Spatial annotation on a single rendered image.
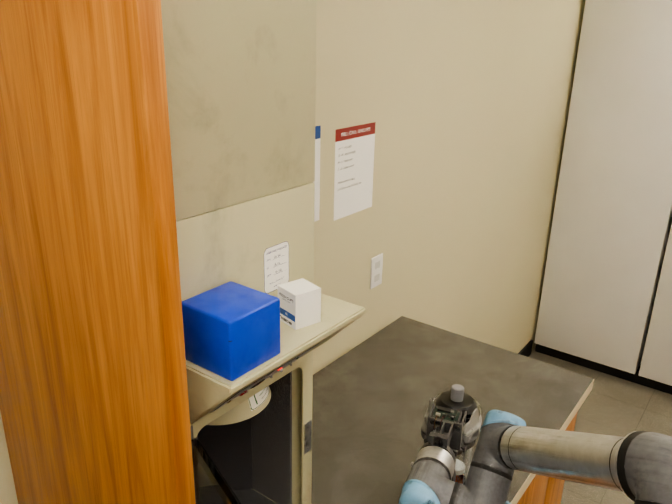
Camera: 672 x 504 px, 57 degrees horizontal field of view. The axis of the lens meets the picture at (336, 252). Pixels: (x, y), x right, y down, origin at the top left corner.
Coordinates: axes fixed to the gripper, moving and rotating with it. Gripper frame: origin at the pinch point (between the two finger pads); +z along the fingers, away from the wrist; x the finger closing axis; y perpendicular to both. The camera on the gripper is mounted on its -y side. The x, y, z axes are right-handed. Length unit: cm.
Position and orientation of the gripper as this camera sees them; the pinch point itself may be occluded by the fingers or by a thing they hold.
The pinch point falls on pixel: (455, 414)
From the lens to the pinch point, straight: 146.2
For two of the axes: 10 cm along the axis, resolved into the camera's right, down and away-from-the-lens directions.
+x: -9.3, -1.3, 3.4
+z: 3.6, -3.0, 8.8
